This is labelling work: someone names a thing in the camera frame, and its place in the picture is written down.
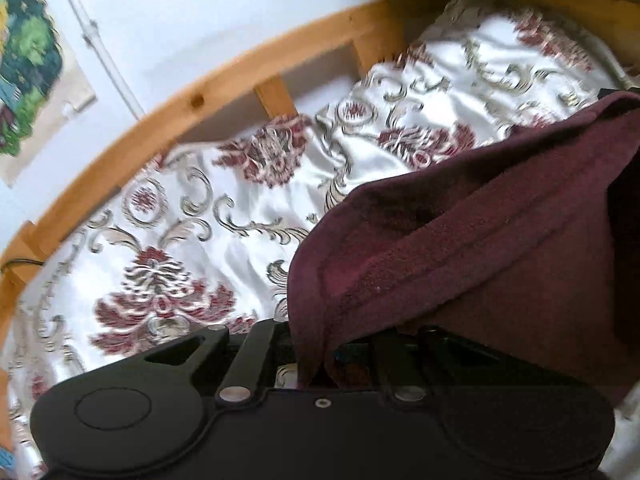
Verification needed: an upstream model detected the floral satin bedspread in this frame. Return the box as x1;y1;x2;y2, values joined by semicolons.
0;0;640;480

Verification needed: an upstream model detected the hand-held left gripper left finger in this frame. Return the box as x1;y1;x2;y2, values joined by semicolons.
142;320;291;408

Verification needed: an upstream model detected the cartoon figure wall poster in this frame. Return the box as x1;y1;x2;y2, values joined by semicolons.
0;0;98;183

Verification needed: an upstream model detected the maroon sweater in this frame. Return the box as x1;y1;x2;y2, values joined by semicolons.
289;91;640;408

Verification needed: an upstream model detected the wooden bed frame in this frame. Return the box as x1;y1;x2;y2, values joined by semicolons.
0;0;640;321

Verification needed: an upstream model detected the white wall pipe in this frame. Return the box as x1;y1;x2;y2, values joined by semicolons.
50;0;147;122

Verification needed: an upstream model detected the black cable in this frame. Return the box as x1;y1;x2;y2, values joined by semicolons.
0;258;47;274

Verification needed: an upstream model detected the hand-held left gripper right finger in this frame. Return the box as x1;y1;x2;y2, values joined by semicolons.
375;325;506;406

